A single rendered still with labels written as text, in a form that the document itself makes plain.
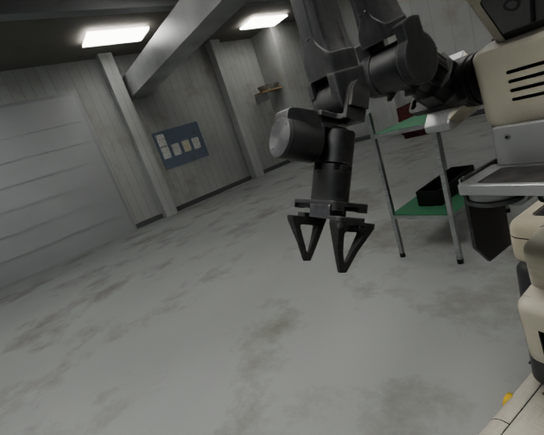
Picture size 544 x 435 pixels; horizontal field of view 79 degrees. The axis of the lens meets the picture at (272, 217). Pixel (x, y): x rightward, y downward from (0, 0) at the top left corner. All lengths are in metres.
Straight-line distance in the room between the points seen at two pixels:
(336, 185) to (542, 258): 0.38
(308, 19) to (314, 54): 0.04
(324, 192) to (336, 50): 0.19
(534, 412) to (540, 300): 0.58
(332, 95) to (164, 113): 8.93
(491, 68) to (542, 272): 0.34
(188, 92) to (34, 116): 3.61
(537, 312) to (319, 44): 0.55
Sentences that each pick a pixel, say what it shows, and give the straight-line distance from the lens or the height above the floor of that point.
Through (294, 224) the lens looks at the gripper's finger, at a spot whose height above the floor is 1.05.
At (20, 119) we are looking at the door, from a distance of 8.68.
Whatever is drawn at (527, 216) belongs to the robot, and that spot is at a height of 0.81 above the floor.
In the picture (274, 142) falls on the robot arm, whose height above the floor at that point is 1.19.
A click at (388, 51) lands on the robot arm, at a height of 1.26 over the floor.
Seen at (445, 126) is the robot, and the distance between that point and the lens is 0.69.
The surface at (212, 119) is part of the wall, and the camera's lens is 9.92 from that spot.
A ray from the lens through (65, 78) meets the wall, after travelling 9.06.
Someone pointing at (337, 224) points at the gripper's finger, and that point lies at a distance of 0.44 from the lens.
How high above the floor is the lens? 1.21
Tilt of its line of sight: 14 degrees down
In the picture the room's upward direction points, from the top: 19 degrees counter-clockwise
